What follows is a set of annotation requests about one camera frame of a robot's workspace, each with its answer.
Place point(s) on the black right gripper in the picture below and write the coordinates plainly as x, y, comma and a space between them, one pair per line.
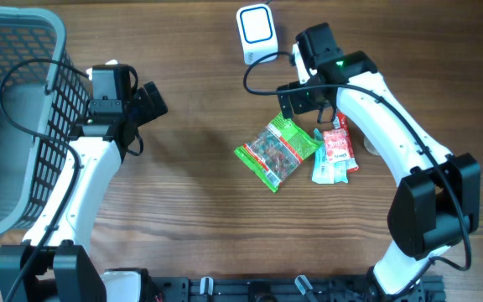
299, 105

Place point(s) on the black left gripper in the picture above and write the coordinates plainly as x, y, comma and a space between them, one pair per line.
160, 107

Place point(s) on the red snack stick packet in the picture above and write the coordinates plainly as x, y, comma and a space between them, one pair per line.
340, 122

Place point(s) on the green gummy candy bag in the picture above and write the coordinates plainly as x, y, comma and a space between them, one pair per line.
277, 151

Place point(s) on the red tissue pack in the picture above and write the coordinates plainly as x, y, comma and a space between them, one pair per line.
335, 145

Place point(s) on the teal snack packet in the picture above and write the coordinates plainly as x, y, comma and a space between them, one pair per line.
325, 172

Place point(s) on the green lid spice jar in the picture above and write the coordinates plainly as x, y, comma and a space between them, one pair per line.
370, 147

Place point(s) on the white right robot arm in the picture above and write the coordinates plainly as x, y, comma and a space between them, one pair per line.
437, 203

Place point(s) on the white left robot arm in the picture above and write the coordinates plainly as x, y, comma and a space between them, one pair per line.
52, 261

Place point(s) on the white barcode scanner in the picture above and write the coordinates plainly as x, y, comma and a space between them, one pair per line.
257, 33

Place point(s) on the grey plastic shopping basket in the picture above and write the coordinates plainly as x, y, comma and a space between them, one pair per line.
40, 97

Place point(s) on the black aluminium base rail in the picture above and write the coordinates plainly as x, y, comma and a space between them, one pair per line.
348, 288

